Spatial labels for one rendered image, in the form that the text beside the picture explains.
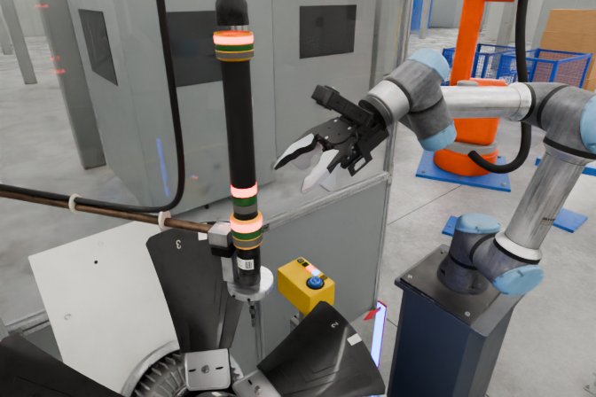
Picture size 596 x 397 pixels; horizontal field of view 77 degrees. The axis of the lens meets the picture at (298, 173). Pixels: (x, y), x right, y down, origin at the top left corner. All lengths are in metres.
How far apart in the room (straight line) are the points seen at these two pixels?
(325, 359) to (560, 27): 8.03
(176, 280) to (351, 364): 0.39
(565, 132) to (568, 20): 7.48
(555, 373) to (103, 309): 2.32
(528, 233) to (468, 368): 0.49
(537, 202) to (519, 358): 1.69
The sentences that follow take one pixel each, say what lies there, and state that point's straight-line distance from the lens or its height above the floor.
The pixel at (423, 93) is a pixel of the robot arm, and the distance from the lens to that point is 0.73.
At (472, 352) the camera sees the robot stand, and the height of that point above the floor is 0.89.
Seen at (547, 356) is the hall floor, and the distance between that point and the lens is 2.75.
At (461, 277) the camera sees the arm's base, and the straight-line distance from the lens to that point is 1.29.
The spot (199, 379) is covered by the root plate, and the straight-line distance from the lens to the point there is 0.78.
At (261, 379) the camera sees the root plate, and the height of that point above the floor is 1.18.
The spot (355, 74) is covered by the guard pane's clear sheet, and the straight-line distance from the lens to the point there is 1.67.
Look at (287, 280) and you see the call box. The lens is 1.19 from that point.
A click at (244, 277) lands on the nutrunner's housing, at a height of 1.47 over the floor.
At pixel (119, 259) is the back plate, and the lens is 0.96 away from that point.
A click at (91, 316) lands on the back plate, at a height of 1.24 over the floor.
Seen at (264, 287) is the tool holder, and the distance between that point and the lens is 0.59.
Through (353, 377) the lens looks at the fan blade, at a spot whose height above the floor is 1.15.
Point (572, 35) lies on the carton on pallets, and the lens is 8.42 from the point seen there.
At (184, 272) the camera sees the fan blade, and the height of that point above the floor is 1.37.
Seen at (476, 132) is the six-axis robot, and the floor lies 0.53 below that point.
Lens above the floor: 1.85
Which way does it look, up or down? 26 degrees down
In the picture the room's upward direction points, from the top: straight up
